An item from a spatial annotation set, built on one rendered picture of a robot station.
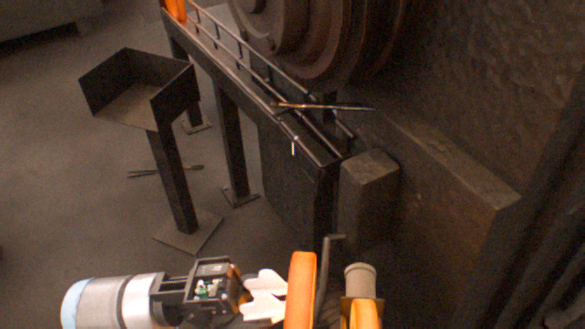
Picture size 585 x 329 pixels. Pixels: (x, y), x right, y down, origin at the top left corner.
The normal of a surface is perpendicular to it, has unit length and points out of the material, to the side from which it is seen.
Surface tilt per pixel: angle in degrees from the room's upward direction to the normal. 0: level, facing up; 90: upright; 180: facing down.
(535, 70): 90
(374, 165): 0
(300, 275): 3
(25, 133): 0
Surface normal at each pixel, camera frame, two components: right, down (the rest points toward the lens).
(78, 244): -0.04, -0.73
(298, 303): -0.06, -0.36
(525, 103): -0.87, 0.36
